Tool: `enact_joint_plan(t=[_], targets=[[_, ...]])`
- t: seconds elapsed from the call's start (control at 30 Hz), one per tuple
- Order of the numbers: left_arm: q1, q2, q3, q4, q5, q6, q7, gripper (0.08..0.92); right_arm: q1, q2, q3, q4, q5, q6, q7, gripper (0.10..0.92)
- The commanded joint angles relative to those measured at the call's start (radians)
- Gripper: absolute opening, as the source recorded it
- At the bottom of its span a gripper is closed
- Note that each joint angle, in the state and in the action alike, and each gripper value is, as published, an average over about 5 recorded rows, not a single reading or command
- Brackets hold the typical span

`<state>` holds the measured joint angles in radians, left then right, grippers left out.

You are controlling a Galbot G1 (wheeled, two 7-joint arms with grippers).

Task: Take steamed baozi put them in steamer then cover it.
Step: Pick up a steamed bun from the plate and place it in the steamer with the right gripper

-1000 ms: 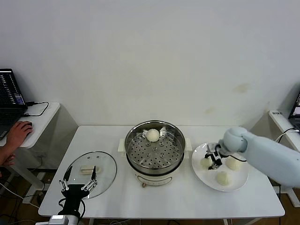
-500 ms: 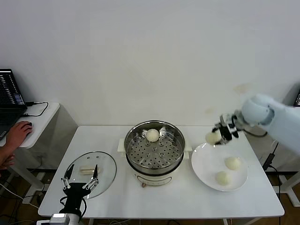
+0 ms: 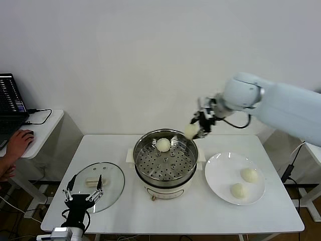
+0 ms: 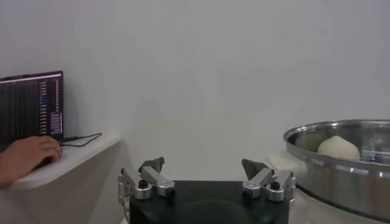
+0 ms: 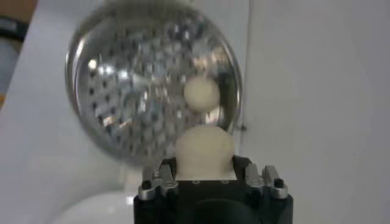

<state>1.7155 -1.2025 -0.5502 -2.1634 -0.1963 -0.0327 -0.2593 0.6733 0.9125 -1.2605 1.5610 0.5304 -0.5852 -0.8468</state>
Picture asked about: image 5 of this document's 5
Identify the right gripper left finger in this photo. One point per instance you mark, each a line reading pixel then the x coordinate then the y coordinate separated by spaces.
pixel 158 182

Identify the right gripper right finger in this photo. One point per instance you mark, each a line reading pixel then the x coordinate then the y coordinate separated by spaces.
pixel 263 182

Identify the white steamed baozi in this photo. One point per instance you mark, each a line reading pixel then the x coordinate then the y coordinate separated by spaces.
pixel 204 152
pixel 201 93

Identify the perforated steel steamer basket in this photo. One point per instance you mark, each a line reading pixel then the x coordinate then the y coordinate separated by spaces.
pixel 128 85

